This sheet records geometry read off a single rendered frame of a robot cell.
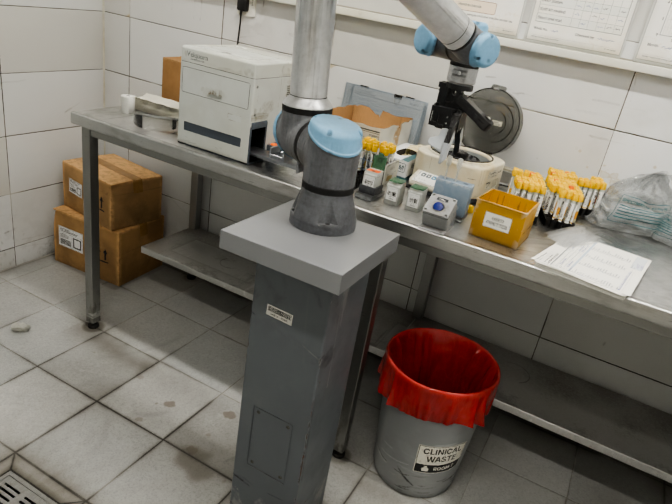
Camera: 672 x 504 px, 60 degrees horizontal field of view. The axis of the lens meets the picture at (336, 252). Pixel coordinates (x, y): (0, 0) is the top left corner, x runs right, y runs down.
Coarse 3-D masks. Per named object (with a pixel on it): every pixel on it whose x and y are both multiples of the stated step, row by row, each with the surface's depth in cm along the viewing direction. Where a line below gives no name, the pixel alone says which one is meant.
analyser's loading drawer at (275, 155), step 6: (252, 150) 175; (258, 150) 176; (264, 150) 178; (270, 150) 171; (276, 150) 173; (258, 156) 173; (264, 156) 172; (270, 156) 171; (276, 156) 170; (282, 156) 175; (288, 156) 171; (276, 162) 171; (282, 162) 169; (288, 162) 170; (294, 162) 171; (294, 168) 168; (300, 168) 169
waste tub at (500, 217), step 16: (496, 192) 157; (480, 208) 147; (496, 208) 145; (512, 208) 156; (528, 208) 154; (480, 224) 149; (496, 224) 146; (512, 224) 144; (528, 224) 149; (496, 240) 148; (512, 240) 145
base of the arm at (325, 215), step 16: (304, 192) 124; (320, 192) 122; (336, 192) 122; (352, 192) 125; (304, 208) 124; (320, 208) 122; (336, 208) 123; (352, 208) 126; (304, 224) 124; (320, 224) 123; (336, 224) 124; (352, 224) 127
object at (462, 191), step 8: (440, 176) 160; (440, 184) 158; (448, 184) 157; (456, 184) 156; (464, 184) 156; (472, 184) 158; (440, 192) 159; (448, 192) 158; (456, 192) 157; (464, 192) 156; (472, 192) 159; (464, 200) 157; (464, 208) 157; (456, 216) 159; (464, 216) 159
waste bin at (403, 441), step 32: (416, 352) 189; (448, 352) 190; (480, 352) 184; (384, 384) 173; (416, 384) 161; (448, 384) 191; (480, 384) 179; (384, 416) 178; (416, 416) 165; (448, 416) 162; (480, 416) 165; (384, 448) 181; (416, 448) 171; (448, 448) 171; (384, 480) 184; (416, 480) 177; (448, 480) 181
